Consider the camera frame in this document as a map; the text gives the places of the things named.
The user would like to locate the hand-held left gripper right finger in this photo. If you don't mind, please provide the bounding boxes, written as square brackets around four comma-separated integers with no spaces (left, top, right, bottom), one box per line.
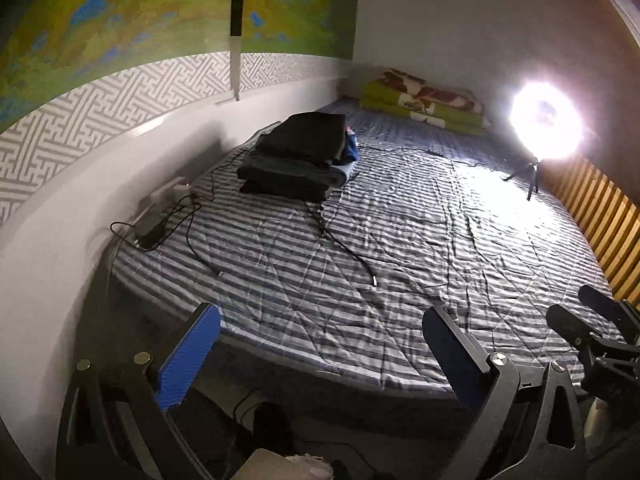
[422,305,589,480]

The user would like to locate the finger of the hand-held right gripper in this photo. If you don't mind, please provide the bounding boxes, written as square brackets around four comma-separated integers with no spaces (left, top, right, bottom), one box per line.
[578,285,640,333]
[546,304,608,348]

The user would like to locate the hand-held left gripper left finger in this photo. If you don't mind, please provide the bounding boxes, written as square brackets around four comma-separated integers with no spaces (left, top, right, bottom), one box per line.
[56,302,222,480]

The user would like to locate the black pants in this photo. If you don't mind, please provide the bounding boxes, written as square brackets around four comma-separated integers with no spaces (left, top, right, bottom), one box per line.
[255,112,348,166]

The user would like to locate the striped bed cover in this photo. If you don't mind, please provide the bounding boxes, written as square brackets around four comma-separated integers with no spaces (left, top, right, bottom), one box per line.
[110,97,622,402]

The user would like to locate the black power adapter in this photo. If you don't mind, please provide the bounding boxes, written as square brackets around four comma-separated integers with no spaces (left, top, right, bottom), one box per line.
[132,210,171,251]

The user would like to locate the white rough-edged block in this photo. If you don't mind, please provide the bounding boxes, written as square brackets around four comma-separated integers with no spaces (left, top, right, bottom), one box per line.
[240,449,334,480]

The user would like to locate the small black tripod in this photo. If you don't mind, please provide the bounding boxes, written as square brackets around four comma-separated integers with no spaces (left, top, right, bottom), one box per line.
[501,157,544,202]

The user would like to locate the white power strip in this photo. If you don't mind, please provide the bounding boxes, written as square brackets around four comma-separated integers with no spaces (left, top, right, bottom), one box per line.
[137,176,194,211]

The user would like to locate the dark grey folded cloth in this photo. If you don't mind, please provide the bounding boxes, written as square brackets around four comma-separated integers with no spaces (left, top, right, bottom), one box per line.
[236,152,341,202]

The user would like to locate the blue folded cloth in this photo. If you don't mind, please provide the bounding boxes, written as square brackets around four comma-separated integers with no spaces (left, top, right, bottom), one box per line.
[327,130,359,166]

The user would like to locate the brown floral pillow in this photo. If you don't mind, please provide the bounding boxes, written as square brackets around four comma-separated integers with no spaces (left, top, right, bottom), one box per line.
[375,69,486,116]

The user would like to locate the green patterned pillows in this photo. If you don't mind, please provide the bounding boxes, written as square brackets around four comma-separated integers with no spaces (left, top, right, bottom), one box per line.
[360,80,493,137]

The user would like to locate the wooden slatted bed rail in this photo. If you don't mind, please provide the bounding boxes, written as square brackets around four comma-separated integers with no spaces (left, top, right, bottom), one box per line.
[542,152,640,308]

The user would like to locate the black cable with metal plug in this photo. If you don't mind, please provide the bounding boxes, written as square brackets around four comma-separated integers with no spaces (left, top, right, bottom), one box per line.
[305,200,379,286]

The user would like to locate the ring light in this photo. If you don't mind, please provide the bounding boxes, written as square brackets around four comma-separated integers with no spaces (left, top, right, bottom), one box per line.
[510,82,585,161]

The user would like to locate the black and white hanging strap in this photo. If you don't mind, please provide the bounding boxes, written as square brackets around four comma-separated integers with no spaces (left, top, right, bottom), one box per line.
[229,0,249,102]

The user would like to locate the green wall map poster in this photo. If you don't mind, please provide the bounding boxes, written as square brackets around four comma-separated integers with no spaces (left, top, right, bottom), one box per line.
[0,0,361,132]

